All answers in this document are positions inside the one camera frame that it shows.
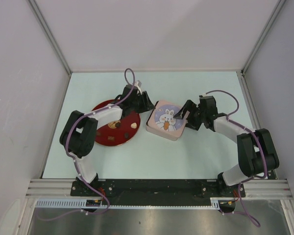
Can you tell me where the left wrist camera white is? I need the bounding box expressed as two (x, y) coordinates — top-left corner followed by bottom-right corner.
(135, 80), (142, 94)

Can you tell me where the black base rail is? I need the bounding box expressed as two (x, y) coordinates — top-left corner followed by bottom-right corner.
(71, 178), (245, 206)

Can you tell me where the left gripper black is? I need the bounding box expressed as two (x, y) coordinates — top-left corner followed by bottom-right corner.
(129, 91), (155, 114)

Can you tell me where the red round plate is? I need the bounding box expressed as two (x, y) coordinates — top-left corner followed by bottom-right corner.
(95, 111), (141, 146)

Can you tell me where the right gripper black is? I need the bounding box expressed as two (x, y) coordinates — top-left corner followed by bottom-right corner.
(173, 100), (206, 131)

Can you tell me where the pink square tin box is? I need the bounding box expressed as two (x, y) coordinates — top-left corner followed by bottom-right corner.
(146, 126), (185, 141)

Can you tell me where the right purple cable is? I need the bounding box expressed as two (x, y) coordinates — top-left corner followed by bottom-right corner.
(202, 90), (269, 228)

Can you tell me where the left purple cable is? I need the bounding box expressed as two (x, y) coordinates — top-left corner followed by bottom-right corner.
(35, 68), (141, 221)

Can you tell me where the white slotted cable duct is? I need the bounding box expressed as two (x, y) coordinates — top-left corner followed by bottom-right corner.
(35, 198), (234, 210)

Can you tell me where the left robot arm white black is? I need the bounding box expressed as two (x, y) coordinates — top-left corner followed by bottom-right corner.
(59, 85), (155, 196)

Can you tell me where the brown square chocolate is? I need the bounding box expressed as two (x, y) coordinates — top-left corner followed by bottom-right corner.
(108, 136), (115, 141)

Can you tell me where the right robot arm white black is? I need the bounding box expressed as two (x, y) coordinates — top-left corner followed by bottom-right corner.
(174, 95), (280, 196)

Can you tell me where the purple cable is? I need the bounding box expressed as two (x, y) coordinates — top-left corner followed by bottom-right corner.
(35, 68), (141, 221)
(202, 90), (269, 228)

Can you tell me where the silver tin lid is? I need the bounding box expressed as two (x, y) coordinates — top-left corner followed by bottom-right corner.
(146, 100), (187, 131)

